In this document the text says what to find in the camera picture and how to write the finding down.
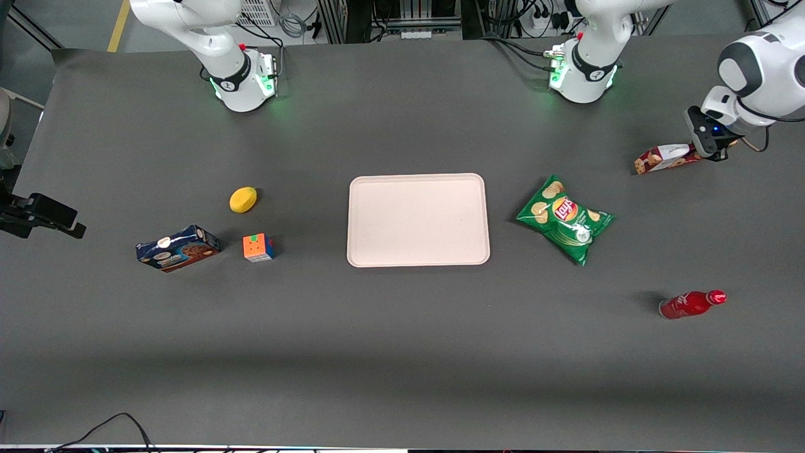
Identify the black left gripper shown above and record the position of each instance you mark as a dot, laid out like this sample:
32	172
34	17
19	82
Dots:
721	144

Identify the red cookie box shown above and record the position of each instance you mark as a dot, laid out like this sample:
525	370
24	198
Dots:
663	157

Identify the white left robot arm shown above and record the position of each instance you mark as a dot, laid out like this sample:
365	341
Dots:
585	69

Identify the white rectangular tray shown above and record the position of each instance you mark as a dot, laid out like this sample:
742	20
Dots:
418	220

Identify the white vented box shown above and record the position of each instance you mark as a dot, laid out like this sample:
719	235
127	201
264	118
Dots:
258	11

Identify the blue chocolate cookie box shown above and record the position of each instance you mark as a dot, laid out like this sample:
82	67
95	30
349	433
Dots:
179	248

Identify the red soda bottle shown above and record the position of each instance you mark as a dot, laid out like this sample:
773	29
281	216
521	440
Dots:
688	304

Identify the green chips bag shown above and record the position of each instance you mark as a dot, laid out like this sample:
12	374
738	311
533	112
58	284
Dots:
563	220

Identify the white power strip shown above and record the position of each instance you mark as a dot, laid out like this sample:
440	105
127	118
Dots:
544	16

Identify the orange and green puzzle cube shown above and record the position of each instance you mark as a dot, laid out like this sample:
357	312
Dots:
256	247

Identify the yellow lemon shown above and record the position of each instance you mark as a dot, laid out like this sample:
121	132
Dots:
243	199

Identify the grey round stand part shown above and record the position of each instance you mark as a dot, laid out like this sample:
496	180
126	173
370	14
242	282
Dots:
4	126

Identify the black device on mount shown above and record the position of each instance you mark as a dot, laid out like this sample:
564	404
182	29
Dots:
44	214

